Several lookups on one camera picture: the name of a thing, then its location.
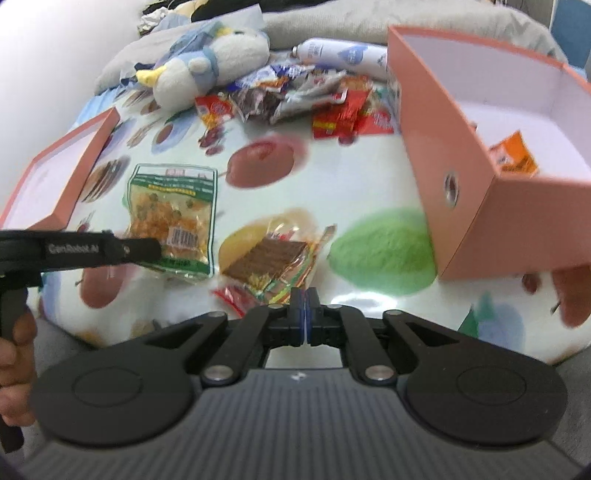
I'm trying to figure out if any pink box lid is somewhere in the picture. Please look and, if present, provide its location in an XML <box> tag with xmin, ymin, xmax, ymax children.
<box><xmin>1</xmin><ymin>107</ymin><xmax>120</xmax><ymax>230</ymax></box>

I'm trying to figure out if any red snack packet left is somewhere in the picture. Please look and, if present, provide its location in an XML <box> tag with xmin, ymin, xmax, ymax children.
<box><xmin>195</xmin><ymin>95</ymin><xmax>235</xmax><ymax>130</ymax></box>

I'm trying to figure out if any grey blanket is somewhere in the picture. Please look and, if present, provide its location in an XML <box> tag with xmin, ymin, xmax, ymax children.
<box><xmin>95</xmin><ymin>1</ymin><xmax>566</xmax><ymax>94</ymax></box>

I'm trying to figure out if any green peas snack packet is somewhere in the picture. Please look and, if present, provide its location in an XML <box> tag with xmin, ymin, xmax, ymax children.
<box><xmin>126</xmin><ymin>163</ymin><xmax>218</xmax><ymax>279</ymax></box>

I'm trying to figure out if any orange snack packet in box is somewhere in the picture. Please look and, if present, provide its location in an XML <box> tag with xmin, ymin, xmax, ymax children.
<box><xmin>489</xmin><ymin>130</ymin><xmax>539</xmax><ymax>176</ymax></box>

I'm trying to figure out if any white blue plush toy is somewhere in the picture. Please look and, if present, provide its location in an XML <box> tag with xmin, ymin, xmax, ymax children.
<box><xmin>133</xmin><ymin>21</ymin><xmax>270</xmax><ymax>113</ymax></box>

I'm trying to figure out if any white spray bottle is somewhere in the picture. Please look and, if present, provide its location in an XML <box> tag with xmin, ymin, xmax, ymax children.
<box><xmin>291</xmin><ymin>38</ymin><xmax>389</xmax><ymax>81</ymax></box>

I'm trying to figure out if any fruit print mat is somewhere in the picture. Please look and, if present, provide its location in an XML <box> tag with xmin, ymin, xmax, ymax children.
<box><xmin>29</xmin><ymin>87</ymin><xmax>590</xmax><ymax>363</ymax></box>

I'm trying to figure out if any brown wafer snack packet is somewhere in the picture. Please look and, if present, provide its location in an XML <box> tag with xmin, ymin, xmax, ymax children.
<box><xmin>211</xmin><ymin>218</ymin><xmax>337</xmax><ymax>316</ymax></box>

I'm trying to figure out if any blue white snack bag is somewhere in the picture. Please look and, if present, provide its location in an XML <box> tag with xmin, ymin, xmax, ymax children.
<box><xmin>226</xmin><ymin>63</ymin><xmax>314</xmax><ymax>92</ymax></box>

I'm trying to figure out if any pink cardboard box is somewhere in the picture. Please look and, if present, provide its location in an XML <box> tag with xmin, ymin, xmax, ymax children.
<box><xmin>388</xmin><ymin>27</ymin><xmax>590</xmax><ymax>280</ymax></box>

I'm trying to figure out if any red snack packets pile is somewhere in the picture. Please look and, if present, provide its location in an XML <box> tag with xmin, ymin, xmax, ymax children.
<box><xmin>311</xmin><ymin>74</ymin><xmax>398</xmax><ymax>144</ymax></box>

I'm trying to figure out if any person's left hand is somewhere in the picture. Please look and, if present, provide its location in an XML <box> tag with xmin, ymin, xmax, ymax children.
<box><xmin>0</xmin><ymin>308</ymin><xmax>37</xmax><ymax>427</ymax></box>

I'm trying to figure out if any silver brown snack packet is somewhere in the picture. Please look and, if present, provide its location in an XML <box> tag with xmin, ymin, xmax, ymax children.
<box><xmin>228</xmin><ymin>69</ymin><xmax>348</xmax><ymax>125</ymax></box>

